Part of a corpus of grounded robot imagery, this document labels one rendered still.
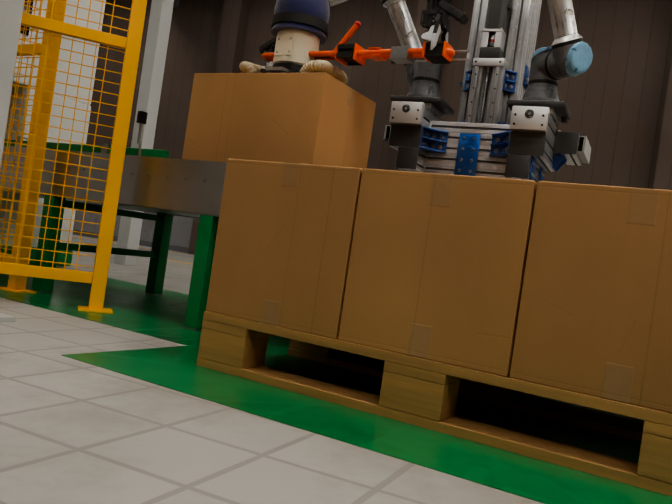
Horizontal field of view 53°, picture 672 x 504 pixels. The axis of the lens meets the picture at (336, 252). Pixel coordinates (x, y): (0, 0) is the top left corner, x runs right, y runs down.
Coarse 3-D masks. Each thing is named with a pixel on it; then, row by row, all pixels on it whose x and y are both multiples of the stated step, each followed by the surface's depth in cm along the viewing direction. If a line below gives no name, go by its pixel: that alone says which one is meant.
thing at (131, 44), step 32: (96, 0) 243; (64, 32) 238; (96, 32) 242; (128, 32) 245; (128, 64) 246; (64, 96) 241; (128, 96) 246; (96, 128) 245; (128, 128) 247; (0, 192) 235; (0, 256) 236; (96, 256) 245; (96, 288) 246
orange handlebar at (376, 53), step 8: (368, 48) 244; (376, 48) 242; (416, 48) 234; (448, 48) 229; (264, 56) 268; (272, 56) 266; (312, 56) 257; (320, 56) 255; (328, 56) 254; (368, 56) 245; (376, 56) 243; (384, 56) 245; (416, 56) 239
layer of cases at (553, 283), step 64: (256, 192) 169; (320, 192) 160; (384, 192) 151; (448, 192) 144; (512, 192) 137; (576, 192) 131; (640, 192) 125; (256, 256) 168; (320, 256) 159; (384, 256) 150; (448, 256) 143; (512, 256) 136; (576, 256) 130; (640, 256) 124; (256, 320) 166; (320, 320) 157; (384, 320) 149; (448, 320) 142; (512, 320) 135; (576, 320) 129; (640, 320) 124; (576, 384) 128; (640, 384) 123
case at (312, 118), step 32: (192, 96) 260; (224, 96) 253; (256, 96) 245; (288, 96) 238; (320, 96) 232; (352, 96) 249; (192, 128) 259; (224, 128) 252; (256, 128) 244; (288, 128) 237; (320, 128) 233; (352, 128) 252; (224, 160) 250; (256, 160) 243; (288, 160) 236; (320, 160) 236; (352, 160) 255
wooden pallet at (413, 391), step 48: (240, 336) 168; (288, 336) 161; (288, 384) 160; (384, 384) 148; (432, 384) 142; (480, 384) 181; (528, 384) 133; (480, 432) 137; (624, 432) 162; (624, 480) 123
